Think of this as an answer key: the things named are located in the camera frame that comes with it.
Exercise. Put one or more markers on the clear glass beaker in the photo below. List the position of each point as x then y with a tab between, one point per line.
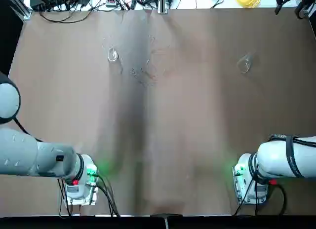
112	55

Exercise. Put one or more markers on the clear glass conical flask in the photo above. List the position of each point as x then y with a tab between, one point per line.
244	64

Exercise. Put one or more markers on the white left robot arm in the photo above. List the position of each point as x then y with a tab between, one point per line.
24	152

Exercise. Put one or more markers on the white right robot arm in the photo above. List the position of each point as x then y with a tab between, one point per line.
271	160

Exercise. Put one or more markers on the grey usb hub red plugs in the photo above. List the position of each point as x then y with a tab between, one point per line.
110	2

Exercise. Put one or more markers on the aluminium profile post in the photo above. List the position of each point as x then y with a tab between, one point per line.
162	4

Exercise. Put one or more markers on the aluminium corner post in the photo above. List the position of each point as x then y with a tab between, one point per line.
307	10
24	10

